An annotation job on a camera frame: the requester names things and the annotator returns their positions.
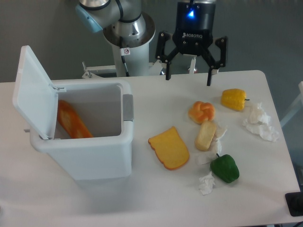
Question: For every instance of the crumpled tissue under bread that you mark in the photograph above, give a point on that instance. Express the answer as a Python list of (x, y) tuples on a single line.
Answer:
[(215, 146)]

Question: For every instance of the small rectangular bread roll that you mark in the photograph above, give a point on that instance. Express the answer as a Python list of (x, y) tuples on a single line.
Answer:
[(205, 135)]

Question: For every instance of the white trash can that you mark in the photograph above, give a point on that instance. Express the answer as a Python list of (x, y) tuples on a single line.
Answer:
[(107, 110)]

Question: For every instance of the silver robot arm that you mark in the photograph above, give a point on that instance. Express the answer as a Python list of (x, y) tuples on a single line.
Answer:
[(98, 14)]

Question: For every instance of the orange knotted bread roll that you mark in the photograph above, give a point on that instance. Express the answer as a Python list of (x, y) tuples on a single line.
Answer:
[(201, 112)]

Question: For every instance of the yellow toast slice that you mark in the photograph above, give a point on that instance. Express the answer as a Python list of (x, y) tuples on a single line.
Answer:
[(170, 149)]

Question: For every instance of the green bell pepper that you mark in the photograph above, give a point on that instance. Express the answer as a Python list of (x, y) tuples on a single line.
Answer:
[(225, 168)]

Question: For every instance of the white trash can lid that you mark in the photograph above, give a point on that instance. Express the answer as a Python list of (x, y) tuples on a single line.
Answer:
[(35, 97)]

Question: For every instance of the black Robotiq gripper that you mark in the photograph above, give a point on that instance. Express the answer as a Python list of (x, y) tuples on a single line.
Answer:
[(193, 28)]

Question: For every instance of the black device at edge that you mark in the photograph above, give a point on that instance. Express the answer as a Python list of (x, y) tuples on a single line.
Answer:
[(294, 202)]

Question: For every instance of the yellow bell pepper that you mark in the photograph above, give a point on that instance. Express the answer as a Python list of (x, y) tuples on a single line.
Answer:
[(234, 99)]

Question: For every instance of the large crumpled white tissue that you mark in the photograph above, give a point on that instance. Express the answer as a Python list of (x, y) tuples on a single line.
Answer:
[(259, 123)]

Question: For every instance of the small crumpled white tissue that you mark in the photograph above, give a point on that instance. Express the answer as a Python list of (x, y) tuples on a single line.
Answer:
[(206, 184)]

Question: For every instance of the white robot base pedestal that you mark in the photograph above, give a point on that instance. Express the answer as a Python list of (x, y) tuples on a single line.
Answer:
[(130, 47)]

